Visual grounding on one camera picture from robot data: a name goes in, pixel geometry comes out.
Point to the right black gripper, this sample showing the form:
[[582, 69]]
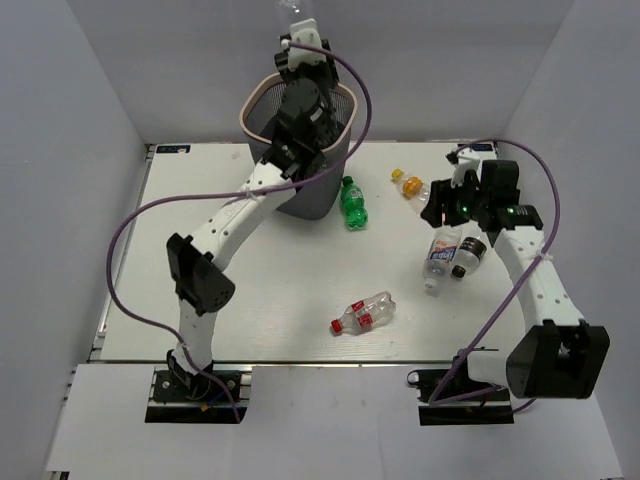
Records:
[[444, 194]]

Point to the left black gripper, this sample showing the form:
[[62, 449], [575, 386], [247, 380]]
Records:
[[326, 68]]

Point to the clear unlabelled plastic bottle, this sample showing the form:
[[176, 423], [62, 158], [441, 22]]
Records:
[[293, 11]]

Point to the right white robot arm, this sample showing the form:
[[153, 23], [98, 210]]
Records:
[[560, 355]]

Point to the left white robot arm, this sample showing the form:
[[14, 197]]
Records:
[[198, 261]]

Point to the grey mesh waste bin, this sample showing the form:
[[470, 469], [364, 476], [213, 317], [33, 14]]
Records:
[[256, 117]]

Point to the white blue orange label bottle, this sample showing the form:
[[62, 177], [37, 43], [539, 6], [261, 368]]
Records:
[[438, 263]]

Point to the black label black cap bottle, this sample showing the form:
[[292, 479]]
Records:
[[468, 257]]

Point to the orange cap juice bottle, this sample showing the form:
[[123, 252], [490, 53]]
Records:
[[411, 188]]

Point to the green soda bottle upper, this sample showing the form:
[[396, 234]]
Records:
[[353, 204]]

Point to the red label cola bottle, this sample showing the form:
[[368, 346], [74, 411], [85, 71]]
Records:
[[365, 315]]

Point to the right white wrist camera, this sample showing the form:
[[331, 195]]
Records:
[[463, 160]]

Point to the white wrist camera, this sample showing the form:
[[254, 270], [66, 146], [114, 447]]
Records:
[[304, 32], [463, 160]]

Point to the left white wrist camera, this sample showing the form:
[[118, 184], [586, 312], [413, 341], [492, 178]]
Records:
[[304, 32]]

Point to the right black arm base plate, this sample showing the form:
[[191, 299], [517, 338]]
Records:
[[463, 402]]

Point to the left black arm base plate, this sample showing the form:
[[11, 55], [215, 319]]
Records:
[[170, 402]]

